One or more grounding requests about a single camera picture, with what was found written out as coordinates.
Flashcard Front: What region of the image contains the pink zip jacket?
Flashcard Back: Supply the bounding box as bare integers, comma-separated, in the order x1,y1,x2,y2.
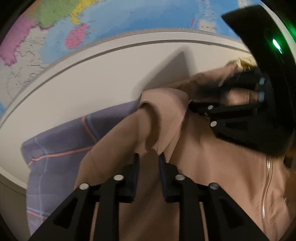
76,62,295,240

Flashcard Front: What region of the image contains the cream yellow garment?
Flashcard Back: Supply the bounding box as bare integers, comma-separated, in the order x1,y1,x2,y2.
226,56,258,71

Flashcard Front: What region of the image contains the purple plaid bed sheet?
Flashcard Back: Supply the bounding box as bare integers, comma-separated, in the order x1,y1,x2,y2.
21,100,139,234

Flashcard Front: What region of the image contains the colourful wall map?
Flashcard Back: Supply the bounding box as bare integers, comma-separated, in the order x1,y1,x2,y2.
1,0,254,113

